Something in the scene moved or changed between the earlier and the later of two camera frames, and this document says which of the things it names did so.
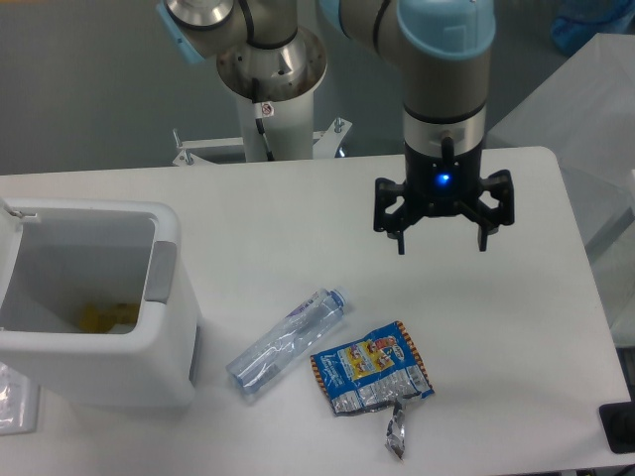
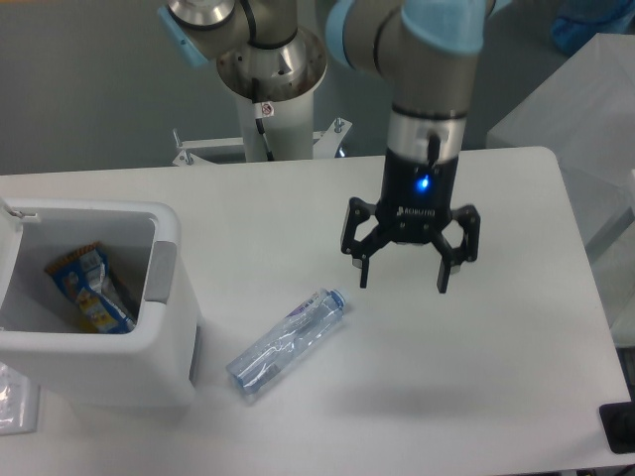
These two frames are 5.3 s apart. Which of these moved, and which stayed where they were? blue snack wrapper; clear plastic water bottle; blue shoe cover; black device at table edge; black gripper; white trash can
Moved: black gripper; blue snack wrapper
Stayed: black device at table edge; white trash can; clear plastic water bottle; blue shoe cover
